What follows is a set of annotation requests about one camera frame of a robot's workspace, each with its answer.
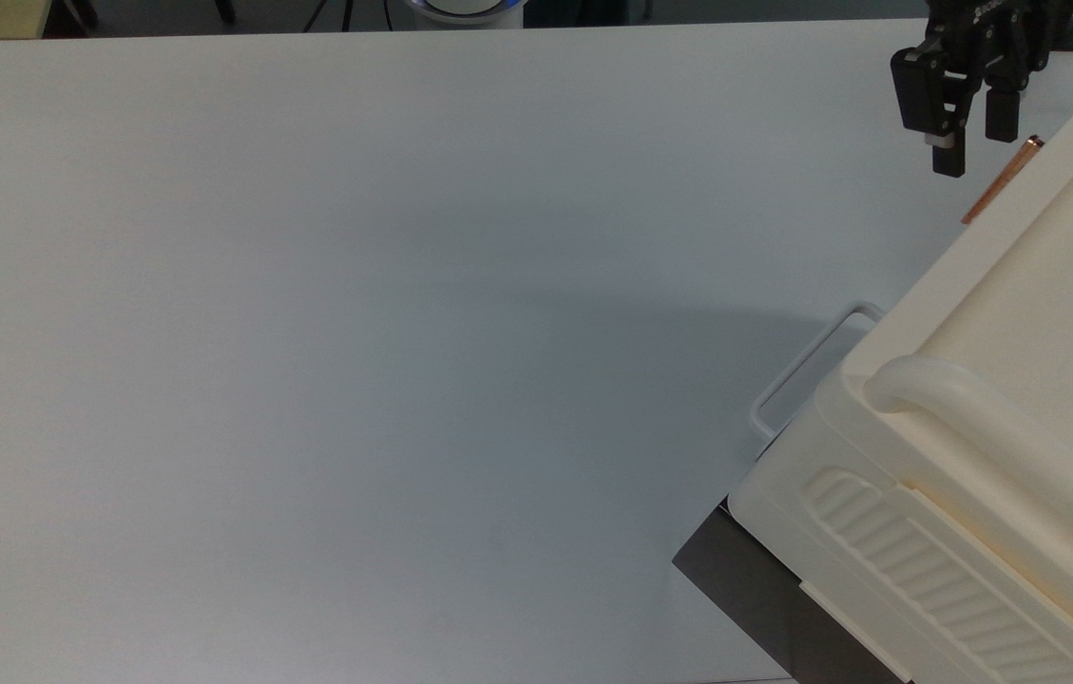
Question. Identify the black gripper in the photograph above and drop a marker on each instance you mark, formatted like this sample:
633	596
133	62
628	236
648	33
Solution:
1002	21

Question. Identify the cream plastic cabinet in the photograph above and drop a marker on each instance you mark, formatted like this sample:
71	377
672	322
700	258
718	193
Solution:
1021	380

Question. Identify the black tripod legs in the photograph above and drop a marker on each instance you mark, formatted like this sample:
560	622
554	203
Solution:
327	11

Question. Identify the black furniture leg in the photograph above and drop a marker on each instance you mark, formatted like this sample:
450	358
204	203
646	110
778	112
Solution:
82	11
224	9

